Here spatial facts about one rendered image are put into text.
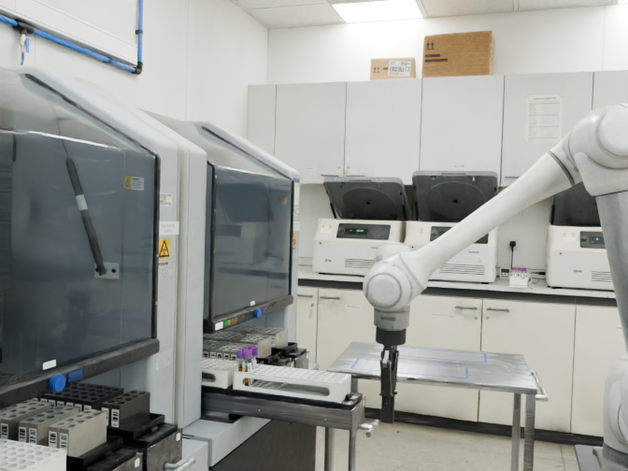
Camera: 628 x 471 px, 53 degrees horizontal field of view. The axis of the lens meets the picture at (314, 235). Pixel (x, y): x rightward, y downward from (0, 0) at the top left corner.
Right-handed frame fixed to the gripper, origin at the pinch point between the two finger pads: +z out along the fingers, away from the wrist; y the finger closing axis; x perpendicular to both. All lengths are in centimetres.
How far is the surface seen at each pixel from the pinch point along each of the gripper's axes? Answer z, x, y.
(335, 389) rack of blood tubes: -4.6, -12.4, 5.2
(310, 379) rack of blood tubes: -6.1, -18.9, 5.0
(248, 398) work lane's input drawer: 0.2, -35.1, 7.0
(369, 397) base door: 66, -57, -229
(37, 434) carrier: -6, -53, 61
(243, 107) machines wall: -121, -161, -250
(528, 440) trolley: 12.9, 34.1, -29.4
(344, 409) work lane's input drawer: -0.2, -9.5, 6.4
